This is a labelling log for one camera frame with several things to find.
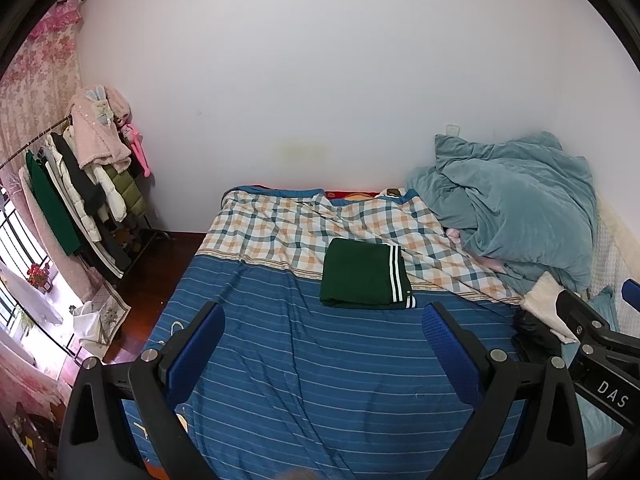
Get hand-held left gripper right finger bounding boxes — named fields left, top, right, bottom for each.
left=421, top=302, right=588, bottom=480

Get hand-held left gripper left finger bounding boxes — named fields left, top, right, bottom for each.
left=56, top=302, right=226, bottom=480

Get green varsity jacket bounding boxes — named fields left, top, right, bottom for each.
left=320, top=238, right=418, bottom=309

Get metal clothes rack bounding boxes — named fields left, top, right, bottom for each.
left=0, top=114, right=175, bottom=283

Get light blue pillow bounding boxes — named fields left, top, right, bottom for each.
left=586, top=286, right=622, bottom=335

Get white fleece cloth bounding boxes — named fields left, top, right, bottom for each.
left=520, top=272, right=582, bottom=344

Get black cloth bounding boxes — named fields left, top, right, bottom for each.
left=512, top=307, right=568, bottom=362

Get white plush blanket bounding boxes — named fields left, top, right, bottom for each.
left=585, top=192, right=640, bottom=311

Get floral cloth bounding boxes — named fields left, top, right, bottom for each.
left=96, top=279, right=132, bottom=347

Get pink cloth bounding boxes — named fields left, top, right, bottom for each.
left=445, top=227, right=512, bottom=275

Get bed with blue striped sheet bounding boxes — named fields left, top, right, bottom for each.
left=120, top=185, right=626, bottom=480

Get teal duvet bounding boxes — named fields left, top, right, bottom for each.
left=404, top=131, right=599, bottom=294

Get red flower plant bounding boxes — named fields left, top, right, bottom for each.
left=26, top=262, right=52, bottom=292

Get white puffer jacket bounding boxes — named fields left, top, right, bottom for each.
left=82, top=162, right=129, bottom=224

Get dark wooden furniture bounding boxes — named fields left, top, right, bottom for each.
left=10, top=400, right=66, bottom=480

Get olive puffer jacket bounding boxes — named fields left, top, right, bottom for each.
left=102, top=164, right=147, bottom=219

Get barred window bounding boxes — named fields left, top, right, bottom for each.
left=0, top=195, right=77, bottom=363

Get red pillow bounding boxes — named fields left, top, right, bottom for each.
left=324, top=190, right=382, bottom=202

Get green hanging coat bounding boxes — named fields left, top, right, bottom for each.
left=25, top=151, right=84, bottom=257

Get black hanging coat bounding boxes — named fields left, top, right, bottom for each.
left=50, top=131, right=110, bottom=217

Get hot pink plush garment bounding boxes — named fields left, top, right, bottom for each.
left=120, top=122, right=152, bottom=179

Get pink fleece robe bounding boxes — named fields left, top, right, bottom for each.
left=67, top=86, right=133, bottom=172

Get pink floral curtain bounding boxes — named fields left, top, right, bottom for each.
left=0, top=0, right=106, bottom=301

